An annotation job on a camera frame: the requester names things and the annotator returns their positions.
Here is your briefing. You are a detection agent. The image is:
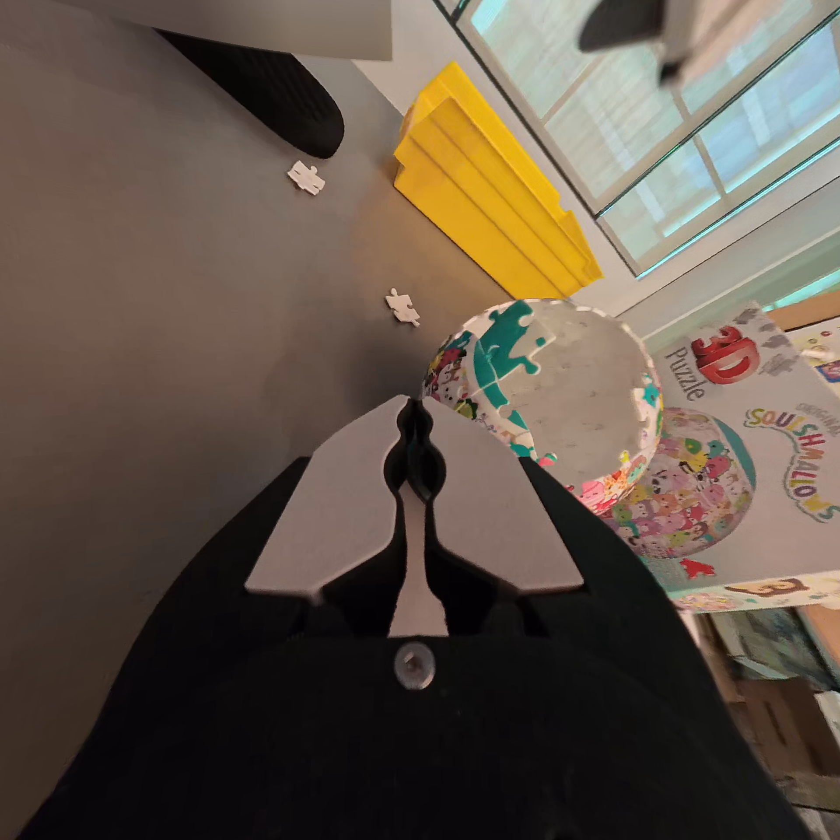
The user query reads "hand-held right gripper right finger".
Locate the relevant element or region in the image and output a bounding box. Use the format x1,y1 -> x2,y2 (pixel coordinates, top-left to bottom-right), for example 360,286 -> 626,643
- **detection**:
416,395 -> 587,602

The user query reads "colourful puzzle ball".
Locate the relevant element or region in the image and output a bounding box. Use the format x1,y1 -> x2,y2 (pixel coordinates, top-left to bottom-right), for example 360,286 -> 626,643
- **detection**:
420,298 -> 665,522

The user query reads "window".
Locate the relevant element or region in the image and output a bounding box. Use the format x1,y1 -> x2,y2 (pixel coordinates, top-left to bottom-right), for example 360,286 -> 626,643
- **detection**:
433,0 -> 840,277

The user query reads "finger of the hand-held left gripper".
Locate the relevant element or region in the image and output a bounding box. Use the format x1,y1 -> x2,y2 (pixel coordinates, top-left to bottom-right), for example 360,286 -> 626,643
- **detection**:
658,0 -> 729,87

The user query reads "yellow plastic bin stack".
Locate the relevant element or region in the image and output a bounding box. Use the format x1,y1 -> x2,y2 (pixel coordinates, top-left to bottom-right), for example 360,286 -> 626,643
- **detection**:
392,61 -> 605,299

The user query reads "printed puzzle box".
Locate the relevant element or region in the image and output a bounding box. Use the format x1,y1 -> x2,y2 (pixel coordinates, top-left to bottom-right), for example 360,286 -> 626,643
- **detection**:
607,302 -> 840,614

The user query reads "white-backed puzzle piece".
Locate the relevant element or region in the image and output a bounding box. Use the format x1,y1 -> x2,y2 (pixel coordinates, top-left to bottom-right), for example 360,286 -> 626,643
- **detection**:
385,287 -> 421,328
287,160 -> 327,196

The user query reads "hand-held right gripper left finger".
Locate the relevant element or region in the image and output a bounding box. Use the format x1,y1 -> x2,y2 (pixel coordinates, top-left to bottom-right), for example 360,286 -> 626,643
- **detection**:
244,394 -> 417,602

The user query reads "black wrist rest pad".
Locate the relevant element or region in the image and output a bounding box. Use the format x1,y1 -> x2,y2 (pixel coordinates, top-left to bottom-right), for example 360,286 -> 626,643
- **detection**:
154,29 -> 345,160

